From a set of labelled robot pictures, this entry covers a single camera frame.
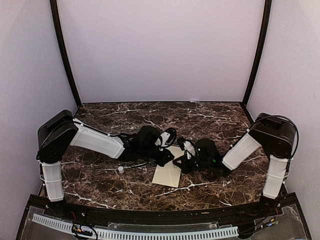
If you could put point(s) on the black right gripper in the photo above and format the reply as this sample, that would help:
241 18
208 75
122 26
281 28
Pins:
185 168

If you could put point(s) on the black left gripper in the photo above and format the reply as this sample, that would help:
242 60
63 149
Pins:
165 158

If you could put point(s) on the cream paper envelope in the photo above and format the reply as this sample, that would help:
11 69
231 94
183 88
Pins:
168 175

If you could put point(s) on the white glue stick cap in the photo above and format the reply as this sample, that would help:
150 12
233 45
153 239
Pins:
121 170

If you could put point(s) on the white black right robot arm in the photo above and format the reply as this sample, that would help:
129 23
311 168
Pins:
276 135

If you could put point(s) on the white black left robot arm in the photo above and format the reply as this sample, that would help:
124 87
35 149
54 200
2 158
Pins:
63 130

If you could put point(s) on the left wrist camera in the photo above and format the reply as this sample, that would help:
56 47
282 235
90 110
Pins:
167 138

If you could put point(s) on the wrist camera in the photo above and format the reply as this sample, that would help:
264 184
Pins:
187 146
167 138

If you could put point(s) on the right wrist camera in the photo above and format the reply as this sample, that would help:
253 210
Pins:
187 146

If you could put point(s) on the white slotted cable duct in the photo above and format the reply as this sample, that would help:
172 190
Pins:
121 231

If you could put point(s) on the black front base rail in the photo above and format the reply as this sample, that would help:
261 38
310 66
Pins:
245 213

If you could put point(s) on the black enclosure frame post right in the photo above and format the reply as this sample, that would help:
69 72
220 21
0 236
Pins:
259 51

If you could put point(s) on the black enclosure frame post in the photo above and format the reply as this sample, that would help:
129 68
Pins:
259 51
63 52

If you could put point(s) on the black enclosure frame post left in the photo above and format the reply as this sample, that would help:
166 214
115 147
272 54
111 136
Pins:
63 52

